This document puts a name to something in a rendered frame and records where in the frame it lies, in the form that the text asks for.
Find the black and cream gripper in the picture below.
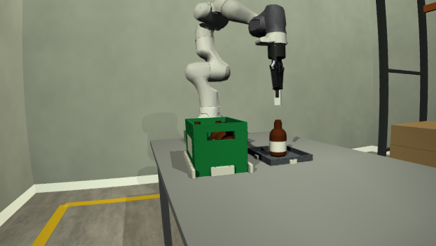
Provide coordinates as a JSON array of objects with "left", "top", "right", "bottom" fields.
[{"left": 268, "top": 45, "right": 286, "bottom": 105}]

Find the green bottle crate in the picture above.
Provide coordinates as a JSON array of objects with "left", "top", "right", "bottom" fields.
[{"left": 185, "top": 117, "right": 248, "bottom": 177}]

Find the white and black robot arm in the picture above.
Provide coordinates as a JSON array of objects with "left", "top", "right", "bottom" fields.
[{"left": 185, "top": 0, "right": 288, "bottom": 118}]

